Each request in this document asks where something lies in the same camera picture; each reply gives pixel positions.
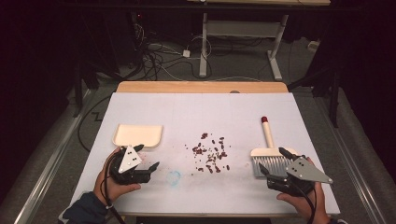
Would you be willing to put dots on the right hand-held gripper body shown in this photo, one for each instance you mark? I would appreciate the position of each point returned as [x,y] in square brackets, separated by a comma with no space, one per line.
[303,172]

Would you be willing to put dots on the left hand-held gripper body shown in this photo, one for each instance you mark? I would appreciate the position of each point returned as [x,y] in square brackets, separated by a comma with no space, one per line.
[129,160]

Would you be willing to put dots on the cream plastic dustpan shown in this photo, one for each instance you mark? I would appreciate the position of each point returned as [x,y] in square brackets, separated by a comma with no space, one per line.
[138,135]

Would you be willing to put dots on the cream brush with red tip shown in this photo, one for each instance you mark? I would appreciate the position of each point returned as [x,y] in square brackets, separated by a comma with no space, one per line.
[270,154]

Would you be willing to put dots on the dark red beans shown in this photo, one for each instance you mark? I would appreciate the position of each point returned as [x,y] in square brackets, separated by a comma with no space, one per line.
[211,157]

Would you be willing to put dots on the person's left hand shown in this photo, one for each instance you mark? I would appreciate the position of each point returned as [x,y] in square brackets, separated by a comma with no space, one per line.
[104,185]

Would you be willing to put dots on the person's right hand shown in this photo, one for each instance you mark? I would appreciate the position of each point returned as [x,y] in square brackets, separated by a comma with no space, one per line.
[306,210]

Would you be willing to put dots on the white table cover sheet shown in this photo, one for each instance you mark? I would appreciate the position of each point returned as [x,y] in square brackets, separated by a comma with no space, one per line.
[199,115]

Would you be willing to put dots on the black stand leg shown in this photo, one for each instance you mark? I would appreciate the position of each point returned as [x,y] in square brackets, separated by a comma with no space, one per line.
[77,93]
[334,99]

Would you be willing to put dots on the wooden table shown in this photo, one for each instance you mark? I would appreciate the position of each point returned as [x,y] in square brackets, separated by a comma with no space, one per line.
[199,87]

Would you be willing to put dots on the white power adapter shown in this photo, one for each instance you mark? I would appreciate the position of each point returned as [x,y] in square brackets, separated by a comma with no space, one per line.
[186,53]

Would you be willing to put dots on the white floor box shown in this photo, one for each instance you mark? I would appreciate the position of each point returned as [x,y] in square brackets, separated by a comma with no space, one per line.
[313,45]

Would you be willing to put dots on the aluminium floor rail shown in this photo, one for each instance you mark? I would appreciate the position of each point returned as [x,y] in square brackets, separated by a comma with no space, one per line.
[56,155]
[351,161]

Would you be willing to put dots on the white desk frame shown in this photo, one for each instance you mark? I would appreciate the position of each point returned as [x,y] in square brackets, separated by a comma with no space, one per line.
[203,46]

